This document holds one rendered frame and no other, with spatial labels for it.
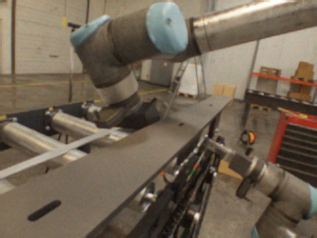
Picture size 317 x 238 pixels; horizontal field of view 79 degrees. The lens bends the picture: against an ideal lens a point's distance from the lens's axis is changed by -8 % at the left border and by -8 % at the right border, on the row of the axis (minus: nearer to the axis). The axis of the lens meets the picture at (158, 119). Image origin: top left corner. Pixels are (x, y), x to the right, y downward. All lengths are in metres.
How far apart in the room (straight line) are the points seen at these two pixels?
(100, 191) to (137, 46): 0.25
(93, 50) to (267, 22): 0.34
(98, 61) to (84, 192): 0.27
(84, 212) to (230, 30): 0.41
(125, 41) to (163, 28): 0.07
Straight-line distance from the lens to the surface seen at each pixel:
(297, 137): 2.67
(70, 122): 1.23
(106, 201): 0.20
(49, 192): 0.21
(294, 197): 0.65
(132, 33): 0.37
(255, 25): 0.47
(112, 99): 0.45
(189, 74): 8.72
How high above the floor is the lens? 1.29
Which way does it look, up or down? 16 degrees down
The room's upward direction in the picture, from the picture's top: 9 degrees clockwise
